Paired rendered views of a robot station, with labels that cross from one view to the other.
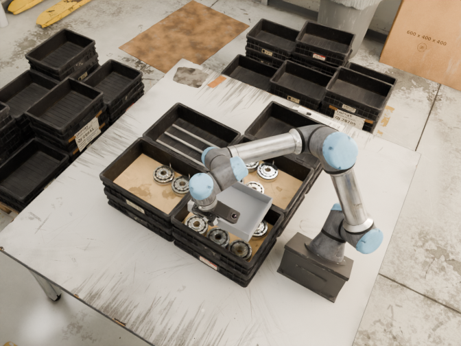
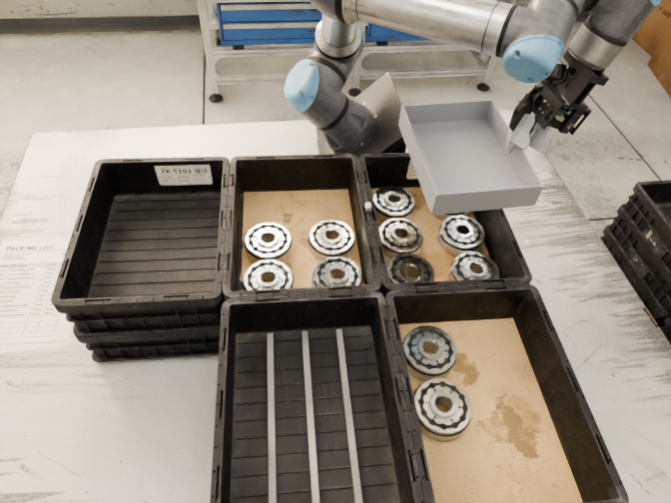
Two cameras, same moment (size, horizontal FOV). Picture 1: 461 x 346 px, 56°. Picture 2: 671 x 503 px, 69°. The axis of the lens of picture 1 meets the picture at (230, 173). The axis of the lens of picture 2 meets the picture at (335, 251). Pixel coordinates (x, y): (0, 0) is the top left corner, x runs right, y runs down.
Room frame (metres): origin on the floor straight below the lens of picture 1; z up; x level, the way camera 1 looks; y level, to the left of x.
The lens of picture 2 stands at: (1.62, 0.47, 1.68)
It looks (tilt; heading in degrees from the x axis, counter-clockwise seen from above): 50 degrees down; 232
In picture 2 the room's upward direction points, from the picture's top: 5 degrees clockwise
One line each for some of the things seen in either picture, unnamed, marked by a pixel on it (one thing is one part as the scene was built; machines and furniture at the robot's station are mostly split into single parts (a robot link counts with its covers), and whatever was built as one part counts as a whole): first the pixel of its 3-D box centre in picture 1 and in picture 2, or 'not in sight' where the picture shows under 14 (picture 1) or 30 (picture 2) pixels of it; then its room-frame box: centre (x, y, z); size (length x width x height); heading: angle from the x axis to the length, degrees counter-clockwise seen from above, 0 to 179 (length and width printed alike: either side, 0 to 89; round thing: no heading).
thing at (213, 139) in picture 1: (192, 143); (311, 412); (1.44, 0.20, 0.87); 0.40 x 0.30 x 0.11; 61
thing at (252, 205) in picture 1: (230, 204); (464, 152); (0.95, -0.01, 1.07); 0.27 x 0.20 x 0.05; 64
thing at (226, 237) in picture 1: (217, 237); (462, 232); (0.92, 0.03, 0.86); 0.10 x 0.10 x 0.01
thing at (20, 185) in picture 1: (33, 178); not in sight; (1.58, 1.24, 0.26); 0.40 x 0.30 x 0.23; 155
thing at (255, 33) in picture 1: (273, 51); not in sight; (3.02, -0.27, 0.31); 0.40 x 0.30 x 0.34; 65
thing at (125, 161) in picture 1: (154, 182); (481, 399); (1.18, 0.35, 0.87); 0.40 x 0.30 x 0.11; 61
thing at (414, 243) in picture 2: not in sight; (400, 235); (1.05, -0.04, 0.86); 0.10 x 0.10 x 0.01
